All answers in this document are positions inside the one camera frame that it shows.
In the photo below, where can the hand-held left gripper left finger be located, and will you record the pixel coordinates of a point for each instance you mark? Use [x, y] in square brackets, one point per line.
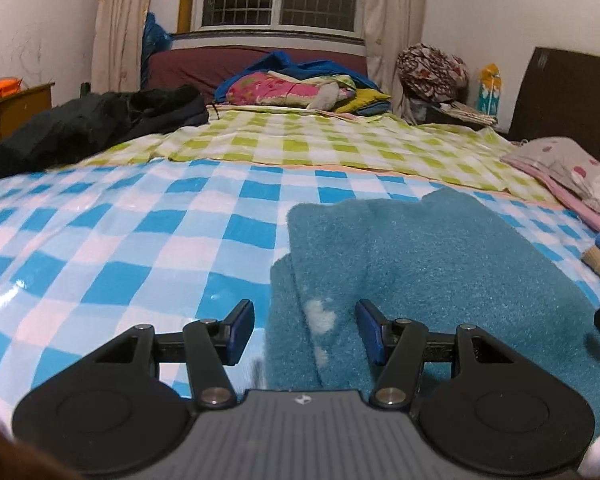
[240, 332]

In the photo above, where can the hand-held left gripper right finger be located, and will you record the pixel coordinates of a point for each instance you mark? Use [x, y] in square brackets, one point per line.
[370, 332]

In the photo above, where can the teal fleece garment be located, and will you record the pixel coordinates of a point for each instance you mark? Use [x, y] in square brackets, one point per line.
[430, 260]

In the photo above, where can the pile of black clothes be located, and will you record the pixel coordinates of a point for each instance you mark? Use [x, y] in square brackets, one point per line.
[105, 120]

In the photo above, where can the pink cloth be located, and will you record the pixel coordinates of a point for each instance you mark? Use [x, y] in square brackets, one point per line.
[580, 205]

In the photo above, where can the blue checked plastic sheet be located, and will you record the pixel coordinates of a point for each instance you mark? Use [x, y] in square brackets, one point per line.
[130, 240]

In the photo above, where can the spotted pillow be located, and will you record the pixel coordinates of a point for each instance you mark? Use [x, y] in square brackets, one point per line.
[570, 162]

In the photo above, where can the green checked bed sheet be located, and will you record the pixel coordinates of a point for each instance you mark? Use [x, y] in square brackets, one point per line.
[330, 145]

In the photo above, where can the dark wooden bed board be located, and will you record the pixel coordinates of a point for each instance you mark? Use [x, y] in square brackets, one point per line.
[570, 100]

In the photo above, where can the yellow cloth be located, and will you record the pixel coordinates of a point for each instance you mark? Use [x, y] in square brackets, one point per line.
[365, 96]

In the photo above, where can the stack of papers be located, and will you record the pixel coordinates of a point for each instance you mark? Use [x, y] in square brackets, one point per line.
[465, 112]

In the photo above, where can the pink green floral quilt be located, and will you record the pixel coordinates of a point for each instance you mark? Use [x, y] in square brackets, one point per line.
[265, 90]

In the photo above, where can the yellow packet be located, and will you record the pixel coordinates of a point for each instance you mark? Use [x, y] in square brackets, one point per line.
[489, 90]

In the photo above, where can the red floral cloth bundle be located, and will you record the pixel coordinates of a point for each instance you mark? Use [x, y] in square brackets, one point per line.
[430, 72]

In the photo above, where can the maroon headboard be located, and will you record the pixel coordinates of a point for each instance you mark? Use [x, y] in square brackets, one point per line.
[190, 67]

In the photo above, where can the blue blanket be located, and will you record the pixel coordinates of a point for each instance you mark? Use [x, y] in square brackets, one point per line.
[320, 67]

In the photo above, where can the small dark object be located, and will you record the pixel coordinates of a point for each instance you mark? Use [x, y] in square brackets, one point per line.
[85, 88]

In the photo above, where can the blue plastic bag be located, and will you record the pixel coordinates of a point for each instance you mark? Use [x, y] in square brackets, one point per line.
[152, 42]

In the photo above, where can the wooden cabinet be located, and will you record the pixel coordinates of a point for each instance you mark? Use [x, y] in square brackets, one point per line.
[25, 110]

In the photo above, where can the cream curtain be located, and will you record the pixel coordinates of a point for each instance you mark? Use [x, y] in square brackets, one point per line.
[390, 20]
[120, 25]

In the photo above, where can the orange cloth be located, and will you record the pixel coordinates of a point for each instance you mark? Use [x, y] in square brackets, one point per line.
[0, 87]

